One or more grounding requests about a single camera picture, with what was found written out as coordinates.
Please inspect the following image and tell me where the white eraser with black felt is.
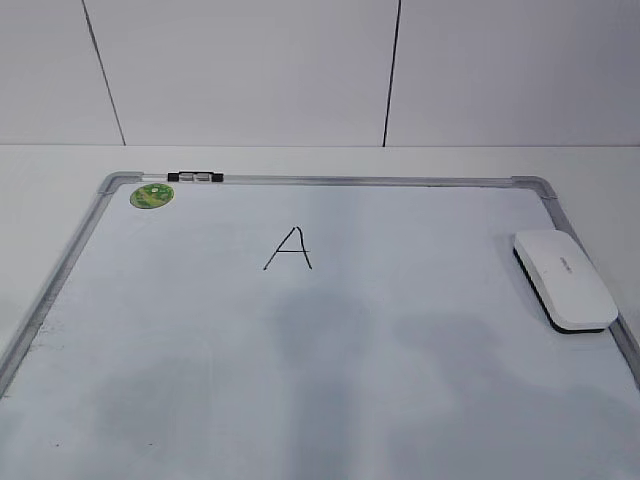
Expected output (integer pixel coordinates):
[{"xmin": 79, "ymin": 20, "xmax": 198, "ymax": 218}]
[{"xmin": 513, "ymin": 229, "xmax": 619, "ymax": 333}]

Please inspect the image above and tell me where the round green magnet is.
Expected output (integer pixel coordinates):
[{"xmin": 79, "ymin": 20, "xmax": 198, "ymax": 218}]
[{"xmin": 129, "ymin": 183, "xmax": 174, "ymax": 210}]

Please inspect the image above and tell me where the black and clear board clip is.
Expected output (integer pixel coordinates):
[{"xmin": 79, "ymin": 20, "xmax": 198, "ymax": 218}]
[{"xmin": 167, "ymin": 171, "xmax": 224, "ymax": 183}]

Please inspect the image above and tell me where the white board with grey frame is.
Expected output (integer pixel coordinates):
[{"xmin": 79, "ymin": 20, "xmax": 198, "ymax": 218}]
[{"xmin": 1, "ymin": 172, "xmax": 639, "ymax": 479}]

